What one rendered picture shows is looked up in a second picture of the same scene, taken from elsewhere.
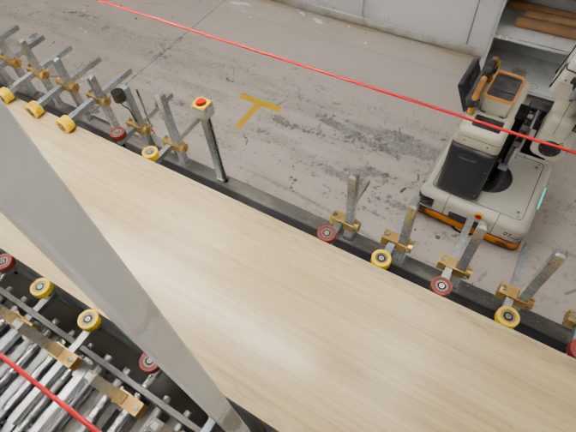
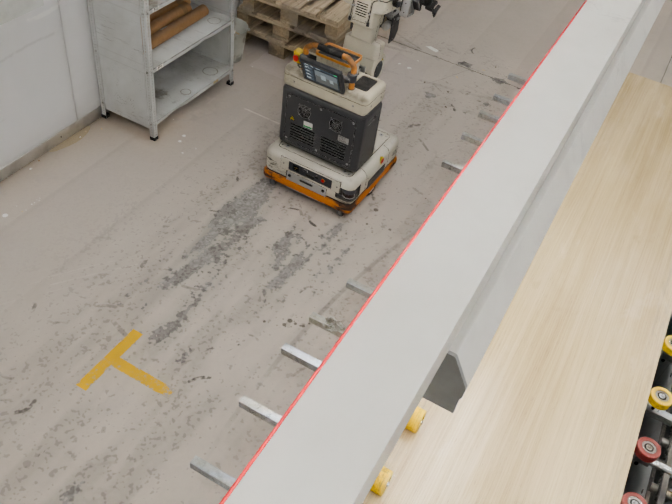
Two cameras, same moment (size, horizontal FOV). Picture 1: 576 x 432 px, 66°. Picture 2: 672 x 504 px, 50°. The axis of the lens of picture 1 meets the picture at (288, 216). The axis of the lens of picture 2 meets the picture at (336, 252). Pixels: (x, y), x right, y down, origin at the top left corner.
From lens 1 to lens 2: 338 cm
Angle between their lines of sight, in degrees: 62
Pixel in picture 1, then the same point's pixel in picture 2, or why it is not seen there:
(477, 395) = (628, 132)
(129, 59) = not seen: outside the picture
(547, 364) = not seen: hidden behind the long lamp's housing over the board
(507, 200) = not seen: hidden behind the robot
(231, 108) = (113, 401)
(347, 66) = (57, 242)
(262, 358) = (652, 224)
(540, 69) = (157, 79)
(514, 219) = (387, 138)
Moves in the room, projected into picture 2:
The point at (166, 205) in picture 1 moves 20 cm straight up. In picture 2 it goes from (525, 293) to (541, 257)
